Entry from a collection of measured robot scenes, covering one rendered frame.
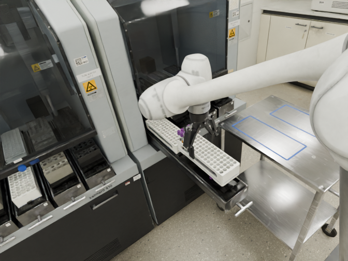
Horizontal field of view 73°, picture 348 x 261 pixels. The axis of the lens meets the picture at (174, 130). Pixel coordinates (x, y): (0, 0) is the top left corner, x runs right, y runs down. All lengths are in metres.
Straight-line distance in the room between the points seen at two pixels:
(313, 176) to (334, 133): 0.81
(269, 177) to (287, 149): 0.62
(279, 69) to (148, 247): 1.52
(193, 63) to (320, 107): 0.53
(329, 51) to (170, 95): 0.39
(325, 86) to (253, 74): 0.30
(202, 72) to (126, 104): 0.52
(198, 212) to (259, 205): 0.51
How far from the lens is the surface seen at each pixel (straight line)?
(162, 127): 1.28
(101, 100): 1.14
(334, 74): 0.34
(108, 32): 1.07
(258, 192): 1.72
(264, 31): 3.57
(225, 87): 0.62
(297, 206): 1.71
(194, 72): 0.80
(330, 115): 0.33
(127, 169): 1.28
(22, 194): 1.23
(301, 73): 0.59
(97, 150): 1.24
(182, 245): 1.82
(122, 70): 1.13
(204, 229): 1.86
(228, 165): 0.97
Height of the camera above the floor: 1.62
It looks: 38 degrees down
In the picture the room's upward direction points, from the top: 8 degrees counter-clockwise
